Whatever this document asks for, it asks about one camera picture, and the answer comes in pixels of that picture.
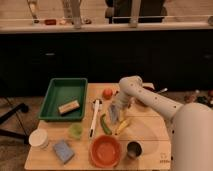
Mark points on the small metal cup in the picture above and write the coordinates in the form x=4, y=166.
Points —
x=134, y=149

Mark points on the green plastic tray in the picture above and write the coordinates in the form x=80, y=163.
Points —
x=62, y=91

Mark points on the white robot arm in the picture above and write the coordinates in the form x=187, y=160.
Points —
x=192, y=125

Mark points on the small red dish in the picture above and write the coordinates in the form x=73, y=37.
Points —
x=50, y=22

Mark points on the dark red bowl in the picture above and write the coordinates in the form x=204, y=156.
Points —
x=138, y=101

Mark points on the metal spoon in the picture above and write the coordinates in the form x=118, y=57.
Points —
x=162, y=90

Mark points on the blue sponge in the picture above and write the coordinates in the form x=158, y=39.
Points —
x=63, y=151

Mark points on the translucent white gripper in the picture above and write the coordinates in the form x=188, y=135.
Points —
x=123, y=104

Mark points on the white paper cup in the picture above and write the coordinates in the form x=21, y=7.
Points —
x=39, y=138

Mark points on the wooden block eraser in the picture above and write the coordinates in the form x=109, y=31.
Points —
x=63, y=109

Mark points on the green chili pepper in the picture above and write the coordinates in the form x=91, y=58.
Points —
x=104, y=126

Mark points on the grey blue towel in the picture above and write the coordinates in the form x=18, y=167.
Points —
x=114, y=113

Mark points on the orange plastic bowl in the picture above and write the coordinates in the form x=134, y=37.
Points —
x=105, y=151

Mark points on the green plastic cup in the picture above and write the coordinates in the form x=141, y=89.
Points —
x=75, y=130

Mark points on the black office chair base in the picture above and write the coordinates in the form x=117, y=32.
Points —
x=11, y=125

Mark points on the orange tomato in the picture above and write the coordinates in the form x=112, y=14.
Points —
x=107, y=93

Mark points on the yellow banana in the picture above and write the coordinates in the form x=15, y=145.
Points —
x=122, y=126

